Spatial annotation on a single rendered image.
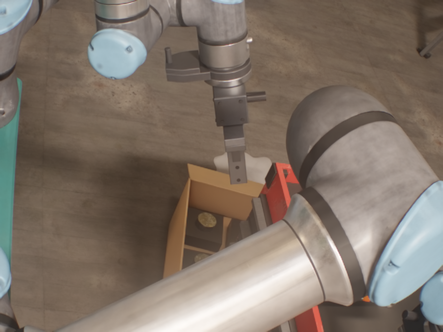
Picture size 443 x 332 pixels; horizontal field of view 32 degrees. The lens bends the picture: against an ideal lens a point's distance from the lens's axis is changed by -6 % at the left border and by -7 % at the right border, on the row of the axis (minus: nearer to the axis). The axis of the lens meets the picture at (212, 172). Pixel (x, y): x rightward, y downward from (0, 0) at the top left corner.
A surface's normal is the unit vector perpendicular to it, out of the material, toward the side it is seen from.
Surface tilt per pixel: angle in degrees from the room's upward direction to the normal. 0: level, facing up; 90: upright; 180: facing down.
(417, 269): 86
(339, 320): 0
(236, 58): 73
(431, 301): 79
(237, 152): 110
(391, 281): 86
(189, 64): 25
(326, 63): 0
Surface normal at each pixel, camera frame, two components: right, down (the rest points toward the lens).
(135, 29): 0.53, 0.51
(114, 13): -0.18, 0.61
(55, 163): 0.31, -0.69
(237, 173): 0.04, 0.59
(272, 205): -0.94, -0.13
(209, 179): 0.30, -0.91
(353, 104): -0.03, -0.68
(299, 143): -0.85, -0.08
